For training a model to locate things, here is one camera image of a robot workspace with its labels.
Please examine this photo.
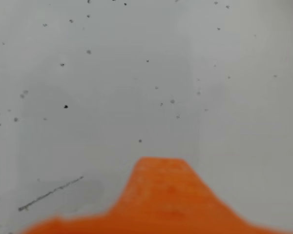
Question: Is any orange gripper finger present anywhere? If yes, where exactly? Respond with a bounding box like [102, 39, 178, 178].
[19, 156, 293, 234]

